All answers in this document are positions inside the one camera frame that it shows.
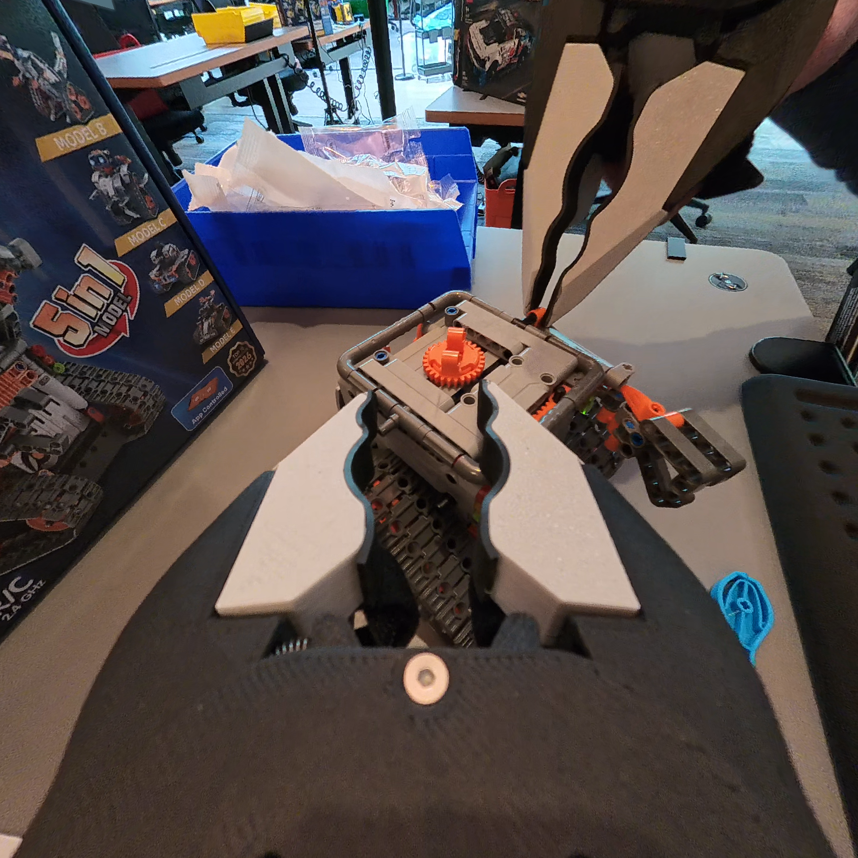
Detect black car kit box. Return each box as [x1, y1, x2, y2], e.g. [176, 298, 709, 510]
[452, 0, 545, 96]

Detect grey orange tracked toy robot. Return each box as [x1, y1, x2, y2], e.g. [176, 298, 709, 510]
[335, 290, 634, 648]

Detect person's right forearm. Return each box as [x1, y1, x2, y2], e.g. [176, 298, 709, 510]
[771, 67, 858, 170]

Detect yellow plastic bin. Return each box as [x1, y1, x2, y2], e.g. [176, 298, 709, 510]
[192, 3, 276, 46]

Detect wooden top office desk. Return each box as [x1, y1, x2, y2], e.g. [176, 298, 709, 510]
[94, 23, 319, 135]
[425, 86, 527, 145]

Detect dark blue robot kit box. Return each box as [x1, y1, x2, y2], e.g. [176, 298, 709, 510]
[0, 0, 266, 646]

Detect blue plastic brick separator tool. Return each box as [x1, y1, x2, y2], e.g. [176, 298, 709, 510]
[710, 570, 776, 669]

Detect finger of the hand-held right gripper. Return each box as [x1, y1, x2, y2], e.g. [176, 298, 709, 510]
[522, 42, 624, 317]
[544, 59, 752, 323]

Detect blue plastic bin with bags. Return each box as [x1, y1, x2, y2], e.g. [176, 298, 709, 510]
[171, 127, 480, 311]

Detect black coiled cable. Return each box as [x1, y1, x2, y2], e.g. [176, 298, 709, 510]
[305, 40, 368, 125]

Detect black support pole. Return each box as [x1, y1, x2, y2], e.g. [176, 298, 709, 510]
[367, 0, 398, 120]

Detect orange plastic crate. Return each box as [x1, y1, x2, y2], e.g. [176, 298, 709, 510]
[484, 180, 518, 230]

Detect black rounded pad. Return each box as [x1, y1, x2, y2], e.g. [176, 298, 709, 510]
[749, 335, 858, 388]

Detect crumpled clear plastic bags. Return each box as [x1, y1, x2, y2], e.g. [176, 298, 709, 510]
[181, 113, 465, 212]

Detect grey orange toy arm assembly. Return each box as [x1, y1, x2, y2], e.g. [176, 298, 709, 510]
[573, 362, 747, 508]

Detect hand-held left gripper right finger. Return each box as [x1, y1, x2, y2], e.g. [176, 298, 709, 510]
[476, 381, 642, 646]

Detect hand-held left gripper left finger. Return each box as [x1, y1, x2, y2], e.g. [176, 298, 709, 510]
[213, 392, 376, 627]

